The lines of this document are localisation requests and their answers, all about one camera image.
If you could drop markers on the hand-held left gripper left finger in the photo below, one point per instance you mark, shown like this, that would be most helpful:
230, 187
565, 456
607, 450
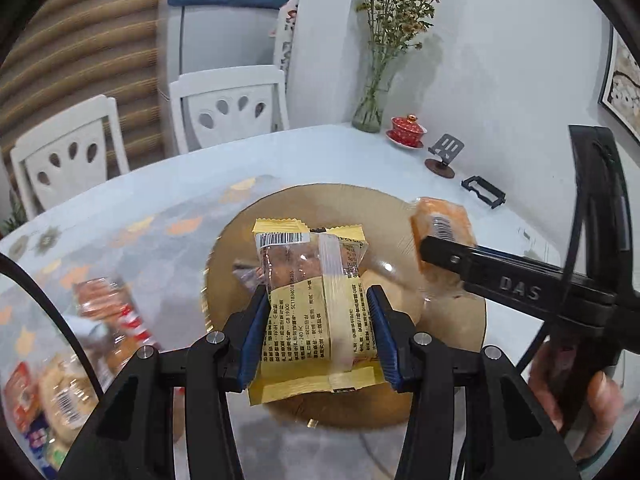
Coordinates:
252, 340

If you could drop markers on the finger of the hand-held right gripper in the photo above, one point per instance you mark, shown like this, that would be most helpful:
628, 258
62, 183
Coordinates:
515, 287

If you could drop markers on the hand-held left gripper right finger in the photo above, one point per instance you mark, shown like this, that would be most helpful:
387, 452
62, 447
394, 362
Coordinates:
385, 340

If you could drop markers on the yellow snack packet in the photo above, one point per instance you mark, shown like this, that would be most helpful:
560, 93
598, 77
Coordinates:
310, 320

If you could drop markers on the orange snack packet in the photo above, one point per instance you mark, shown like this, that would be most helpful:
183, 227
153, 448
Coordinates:
440, 220

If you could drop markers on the amber glass plate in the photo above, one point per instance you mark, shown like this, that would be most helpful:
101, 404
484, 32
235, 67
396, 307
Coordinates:
310, 200

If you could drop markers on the person's right hand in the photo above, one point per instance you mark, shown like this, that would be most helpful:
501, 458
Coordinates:
602, 410

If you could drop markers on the purple snack packet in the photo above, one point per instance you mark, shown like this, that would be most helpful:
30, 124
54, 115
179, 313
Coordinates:
247, 276

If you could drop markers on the black plastic clip holder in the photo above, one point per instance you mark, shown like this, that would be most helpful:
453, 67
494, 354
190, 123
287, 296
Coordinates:
482, 191

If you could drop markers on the red clear snack packet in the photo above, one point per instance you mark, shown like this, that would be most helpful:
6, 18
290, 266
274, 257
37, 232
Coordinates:
107, 305

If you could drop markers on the metal phone stand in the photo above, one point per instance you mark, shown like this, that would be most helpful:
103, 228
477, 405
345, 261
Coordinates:
447, 147

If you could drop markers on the red saucer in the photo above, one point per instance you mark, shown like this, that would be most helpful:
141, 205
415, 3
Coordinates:
400, 141

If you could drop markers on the red lidded teacup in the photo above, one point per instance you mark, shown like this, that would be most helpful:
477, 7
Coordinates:
409, 125

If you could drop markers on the round biscuit packet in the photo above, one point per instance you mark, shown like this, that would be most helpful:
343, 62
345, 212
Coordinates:
65, 395

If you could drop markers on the small green snack packet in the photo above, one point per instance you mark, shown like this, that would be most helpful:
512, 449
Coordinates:
55, 456

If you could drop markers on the clear glass vase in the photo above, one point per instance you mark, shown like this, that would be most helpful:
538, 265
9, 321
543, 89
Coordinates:
370, 110

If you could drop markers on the white dining chair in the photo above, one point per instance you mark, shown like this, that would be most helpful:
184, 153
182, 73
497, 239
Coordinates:
225, 110
65, 160

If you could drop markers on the blue snack packet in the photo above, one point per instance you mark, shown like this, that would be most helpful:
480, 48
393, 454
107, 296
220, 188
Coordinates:
37, 437

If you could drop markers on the green plant leaves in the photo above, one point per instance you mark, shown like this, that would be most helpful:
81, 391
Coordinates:
12, 215

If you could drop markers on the dried flower bunch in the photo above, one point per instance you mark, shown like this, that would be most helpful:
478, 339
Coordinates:
390, 15

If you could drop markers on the white refrigerator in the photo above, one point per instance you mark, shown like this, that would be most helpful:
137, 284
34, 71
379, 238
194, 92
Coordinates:
225, 35

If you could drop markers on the striped brown curtain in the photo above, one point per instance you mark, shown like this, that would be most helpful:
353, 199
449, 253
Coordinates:
85, 45

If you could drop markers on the framed wall picture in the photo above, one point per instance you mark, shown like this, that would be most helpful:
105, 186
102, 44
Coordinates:
622, 85

